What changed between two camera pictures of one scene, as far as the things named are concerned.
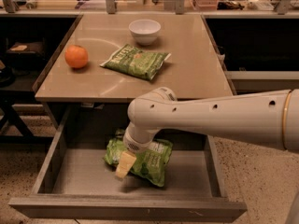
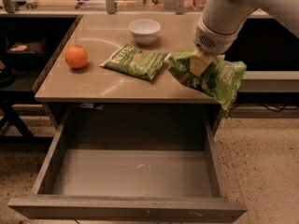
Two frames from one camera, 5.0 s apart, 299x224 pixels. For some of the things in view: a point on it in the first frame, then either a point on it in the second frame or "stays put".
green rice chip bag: x=150 y=162 -> x=221 y=77
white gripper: x=135 y=146 -> x=214 y=42
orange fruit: x=76 y=56 stays put
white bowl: x=145 y=31 stays put
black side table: x=21 y=63 stays put
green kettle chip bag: x=135 y=62 stays put
